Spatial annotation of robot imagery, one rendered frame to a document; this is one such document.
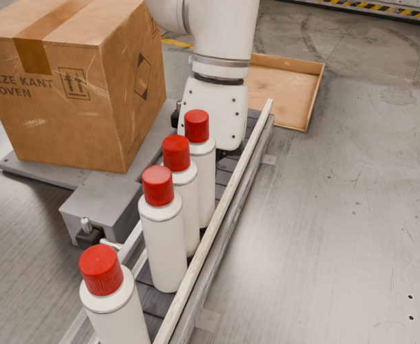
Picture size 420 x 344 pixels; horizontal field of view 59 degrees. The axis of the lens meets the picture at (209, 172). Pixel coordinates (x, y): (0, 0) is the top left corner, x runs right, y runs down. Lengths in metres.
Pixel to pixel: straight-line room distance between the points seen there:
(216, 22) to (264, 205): 0.36
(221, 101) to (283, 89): 0.54
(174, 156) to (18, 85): 0.38
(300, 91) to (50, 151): 0.66
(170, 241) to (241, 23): 0.30
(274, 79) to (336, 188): 0.45
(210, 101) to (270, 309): 0.32
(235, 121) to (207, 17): 0.15
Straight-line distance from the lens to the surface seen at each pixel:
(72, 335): 0.45
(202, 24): 0.53
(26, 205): 0.79
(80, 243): 0.52
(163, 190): 0.39
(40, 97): 0.73
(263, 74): 1.14
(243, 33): 0.53
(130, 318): 0.39
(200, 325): 0.57
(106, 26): 0.68
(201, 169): 0.51
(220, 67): 0.52
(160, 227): 0.42
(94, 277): 0.33
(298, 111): 0.98
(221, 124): 0.55
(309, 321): 0.60
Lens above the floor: 1.35
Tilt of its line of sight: 42 degrees down
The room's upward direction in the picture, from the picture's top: straight up
